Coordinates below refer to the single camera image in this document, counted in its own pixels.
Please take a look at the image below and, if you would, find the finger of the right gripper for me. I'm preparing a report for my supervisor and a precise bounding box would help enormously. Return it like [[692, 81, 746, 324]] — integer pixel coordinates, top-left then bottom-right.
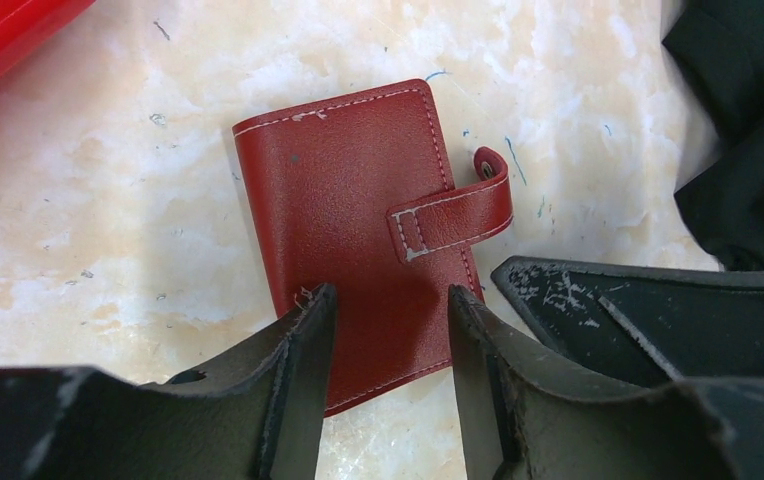
[[491, 256, 764, 387]]

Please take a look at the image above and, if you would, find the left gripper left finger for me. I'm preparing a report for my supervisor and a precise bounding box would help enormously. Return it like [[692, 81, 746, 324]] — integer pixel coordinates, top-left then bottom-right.
[[142, 284, 337, 479]]

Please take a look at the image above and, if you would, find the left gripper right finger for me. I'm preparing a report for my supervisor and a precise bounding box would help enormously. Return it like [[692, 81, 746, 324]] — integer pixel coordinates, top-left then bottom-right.
[[447, 284, 648, 480]]

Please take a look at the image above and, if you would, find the red leather card holder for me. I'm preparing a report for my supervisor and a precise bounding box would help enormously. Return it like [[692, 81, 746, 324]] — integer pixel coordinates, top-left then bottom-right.
[[232, 79, 513, 415]]

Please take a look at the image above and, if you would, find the black cloth garment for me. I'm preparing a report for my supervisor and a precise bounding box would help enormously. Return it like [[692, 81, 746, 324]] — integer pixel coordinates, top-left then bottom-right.
[[662, 1, 764, 271]]

